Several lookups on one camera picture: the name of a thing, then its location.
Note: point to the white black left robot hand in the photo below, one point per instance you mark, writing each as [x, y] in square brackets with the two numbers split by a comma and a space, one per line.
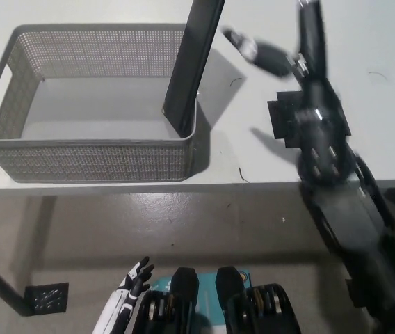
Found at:
[131, 288]

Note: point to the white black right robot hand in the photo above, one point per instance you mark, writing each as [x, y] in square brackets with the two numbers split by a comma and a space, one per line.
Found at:
[314, 69]

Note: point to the black notebook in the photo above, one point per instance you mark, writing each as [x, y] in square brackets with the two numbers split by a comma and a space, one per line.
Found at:
[192, 69]

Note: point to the black ribbed robot body block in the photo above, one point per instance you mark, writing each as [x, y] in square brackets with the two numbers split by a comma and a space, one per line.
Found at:
[180, 313]
[253, 313]

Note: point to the black robot legs and feet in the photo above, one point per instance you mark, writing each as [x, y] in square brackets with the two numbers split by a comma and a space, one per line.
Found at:
[206, 299]

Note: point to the black tape patch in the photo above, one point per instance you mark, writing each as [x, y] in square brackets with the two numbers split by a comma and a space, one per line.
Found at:
[281, 118]

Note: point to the black perforated foot plate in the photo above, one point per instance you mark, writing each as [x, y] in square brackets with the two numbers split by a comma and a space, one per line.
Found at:
[46, 298]

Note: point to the white table leg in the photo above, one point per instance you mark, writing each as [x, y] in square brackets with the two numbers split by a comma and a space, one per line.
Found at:
[42, 236]

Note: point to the grey perforated plastic basket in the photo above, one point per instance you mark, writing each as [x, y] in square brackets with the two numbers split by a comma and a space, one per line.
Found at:
[89, 160]

